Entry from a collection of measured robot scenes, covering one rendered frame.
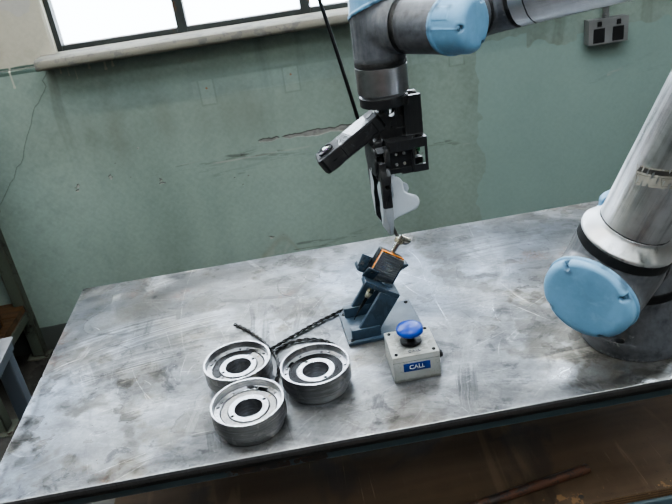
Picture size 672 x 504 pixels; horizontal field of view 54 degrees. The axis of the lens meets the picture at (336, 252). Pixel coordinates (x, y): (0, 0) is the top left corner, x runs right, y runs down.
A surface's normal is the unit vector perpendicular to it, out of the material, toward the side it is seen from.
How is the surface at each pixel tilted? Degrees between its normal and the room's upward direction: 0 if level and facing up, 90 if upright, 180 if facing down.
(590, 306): 97
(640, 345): 72
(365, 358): 0
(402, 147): 90
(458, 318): 0
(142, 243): 90
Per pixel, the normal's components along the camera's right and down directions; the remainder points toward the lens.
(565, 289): -0.66, 0.51
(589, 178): 0.11, 0.43
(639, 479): -0.13, -0.89
